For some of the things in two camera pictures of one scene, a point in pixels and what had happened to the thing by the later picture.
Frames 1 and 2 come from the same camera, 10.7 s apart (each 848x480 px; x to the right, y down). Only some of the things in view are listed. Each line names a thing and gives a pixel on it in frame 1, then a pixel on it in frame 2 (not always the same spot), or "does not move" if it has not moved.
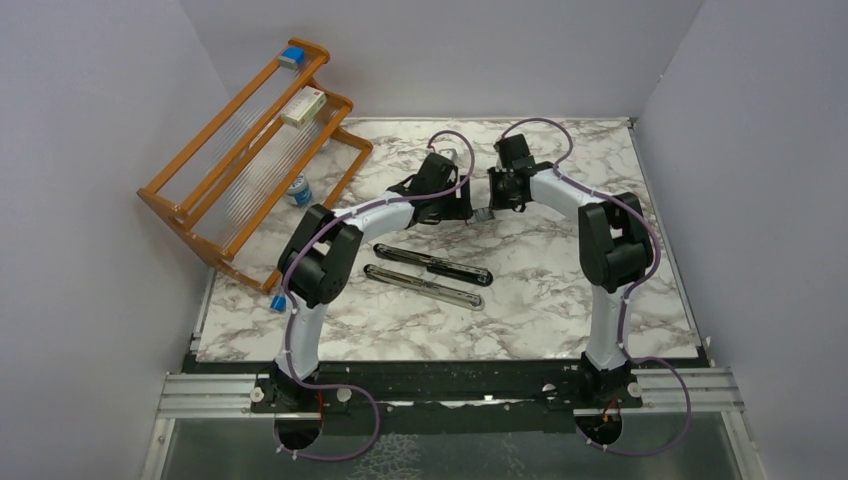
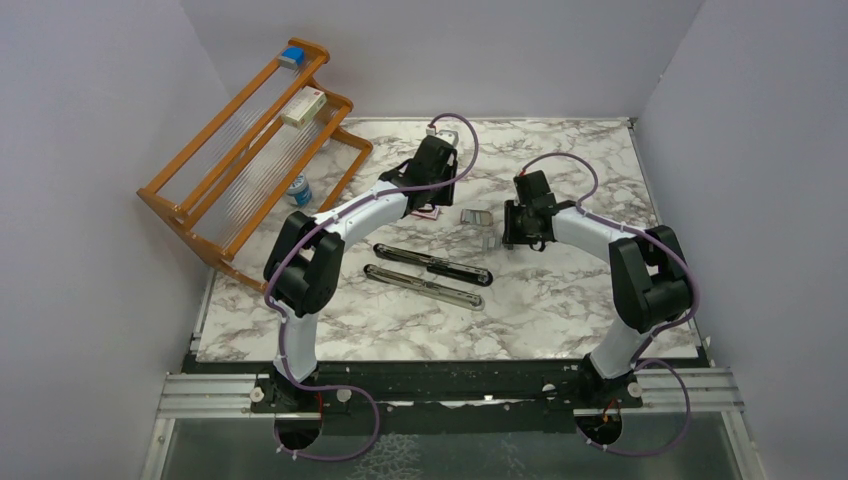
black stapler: [439, 266] does not move
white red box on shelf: [305, 105] does not move
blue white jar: [299, 193] does not move
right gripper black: [496, 201] -> [511, 235]
